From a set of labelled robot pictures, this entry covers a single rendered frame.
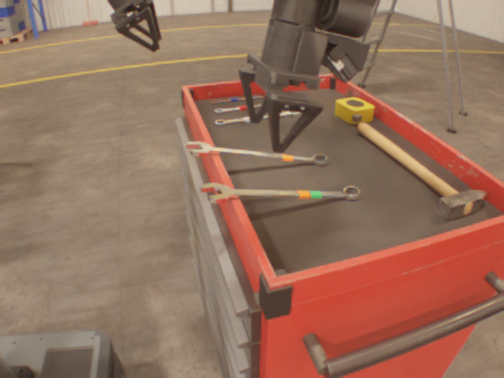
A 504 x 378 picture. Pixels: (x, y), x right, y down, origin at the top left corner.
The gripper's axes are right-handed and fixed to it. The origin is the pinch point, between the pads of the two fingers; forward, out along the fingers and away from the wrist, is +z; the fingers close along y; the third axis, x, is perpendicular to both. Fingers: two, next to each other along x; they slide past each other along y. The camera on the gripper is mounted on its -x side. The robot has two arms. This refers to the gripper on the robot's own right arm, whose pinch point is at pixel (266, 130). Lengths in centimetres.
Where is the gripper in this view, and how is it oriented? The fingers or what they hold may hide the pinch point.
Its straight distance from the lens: 50.5
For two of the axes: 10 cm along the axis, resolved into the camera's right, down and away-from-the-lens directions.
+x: -9.3, -0.2, -3.6
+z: -2.0, 8.5, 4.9
